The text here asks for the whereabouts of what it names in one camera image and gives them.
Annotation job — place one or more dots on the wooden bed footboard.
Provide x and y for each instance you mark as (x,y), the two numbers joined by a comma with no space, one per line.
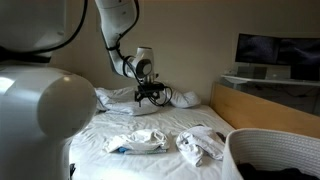
(242,110)

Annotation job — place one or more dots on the white bed sheet mattress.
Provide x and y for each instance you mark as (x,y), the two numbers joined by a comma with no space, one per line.
(92,162)

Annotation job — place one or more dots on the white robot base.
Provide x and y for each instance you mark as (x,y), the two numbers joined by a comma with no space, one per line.
(41,108)

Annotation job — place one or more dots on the white crumpled duvet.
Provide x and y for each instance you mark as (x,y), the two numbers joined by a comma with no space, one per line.
(121,101)

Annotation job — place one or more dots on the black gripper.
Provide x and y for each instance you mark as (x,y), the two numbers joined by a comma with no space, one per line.
(150,89)

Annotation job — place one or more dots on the white rope laundry hamper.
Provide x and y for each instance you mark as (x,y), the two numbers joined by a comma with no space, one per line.
(270,150)

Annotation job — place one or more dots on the white shirt with blue lining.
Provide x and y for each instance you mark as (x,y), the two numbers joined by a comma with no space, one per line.
(142,140)

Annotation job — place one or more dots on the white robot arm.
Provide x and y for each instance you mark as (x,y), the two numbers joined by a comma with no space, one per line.
(118,17)

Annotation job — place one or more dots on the white desk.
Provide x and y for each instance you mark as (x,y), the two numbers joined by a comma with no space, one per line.
(241,80)

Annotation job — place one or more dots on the white pillow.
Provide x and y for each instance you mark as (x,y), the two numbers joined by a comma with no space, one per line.
(184,100)

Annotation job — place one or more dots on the black computer monitor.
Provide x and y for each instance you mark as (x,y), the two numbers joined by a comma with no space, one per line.
(260,49)

